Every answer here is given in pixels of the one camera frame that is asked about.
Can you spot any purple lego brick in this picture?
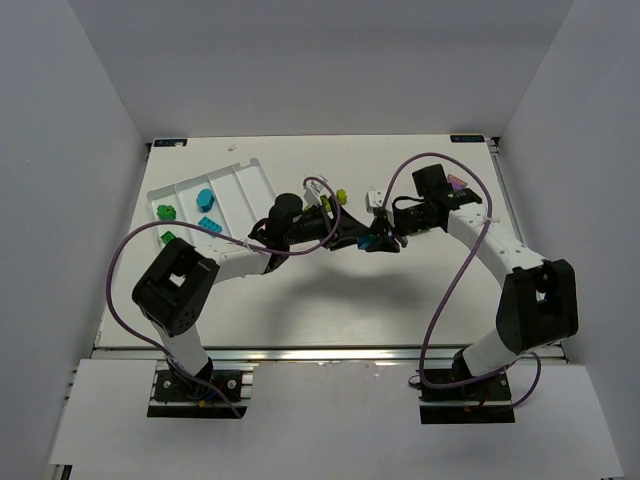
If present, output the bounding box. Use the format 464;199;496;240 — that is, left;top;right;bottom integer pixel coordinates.
447;174;468;191

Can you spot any blue rounded lego brick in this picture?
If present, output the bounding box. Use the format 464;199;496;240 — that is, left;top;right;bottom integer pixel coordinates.
196;189;215;212

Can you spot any green long lego brick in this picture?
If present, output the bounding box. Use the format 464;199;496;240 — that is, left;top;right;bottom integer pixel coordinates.
160;231;176;245

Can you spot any green square lego brick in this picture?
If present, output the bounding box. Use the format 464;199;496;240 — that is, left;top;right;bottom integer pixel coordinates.
156;204;177;221

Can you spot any teal square lego brick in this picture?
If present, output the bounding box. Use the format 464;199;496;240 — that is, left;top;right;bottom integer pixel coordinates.
357;236;375;250

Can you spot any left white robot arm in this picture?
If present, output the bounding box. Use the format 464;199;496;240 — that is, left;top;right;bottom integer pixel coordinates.
132;193;374;399

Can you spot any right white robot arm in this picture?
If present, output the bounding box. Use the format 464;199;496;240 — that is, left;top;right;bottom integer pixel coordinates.
365;164;578;392

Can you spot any small lime lego brick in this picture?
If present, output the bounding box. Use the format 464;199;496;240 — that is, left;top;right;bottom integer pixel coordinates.
336;189;348;205

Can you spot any blue label sticker right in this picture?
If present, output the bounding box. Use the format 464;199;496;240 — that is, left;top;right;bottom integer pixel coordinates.
449;134;485;143

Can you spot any blue label sticker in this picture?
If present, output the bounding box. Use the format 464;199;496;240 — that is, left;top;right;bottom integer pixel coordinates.
449;134;485;143
153;138;188;148

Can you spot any white divided plastic tray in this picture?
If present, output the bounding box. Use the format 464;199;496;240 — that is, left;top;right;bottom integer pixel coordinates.
146;158;276;240

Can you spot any blue label sticker left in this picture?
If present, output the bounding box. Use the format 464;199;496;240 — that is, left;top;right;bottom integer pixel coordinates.
153;138;188;148

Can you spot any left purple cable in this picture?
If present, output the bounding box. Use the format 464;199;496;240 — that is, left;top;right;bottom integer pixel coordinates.
107;174;344;419

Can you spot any purple cable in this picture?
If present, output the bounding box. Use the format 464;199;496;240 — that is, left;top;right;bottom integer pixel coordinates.
382;152;543;409
107;174;344;419

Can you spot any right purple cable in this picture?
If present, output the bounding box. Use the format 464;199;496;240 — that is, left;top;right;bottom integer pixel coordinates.
382;152;543;409

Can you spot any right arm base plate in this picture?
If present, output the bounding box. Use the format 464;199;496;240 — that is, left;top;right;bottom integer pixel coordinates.
409;374;515;425

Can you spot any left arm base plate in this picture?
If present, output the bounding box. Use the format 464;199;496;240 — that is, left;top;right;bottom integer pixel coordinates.
147;368;253;420

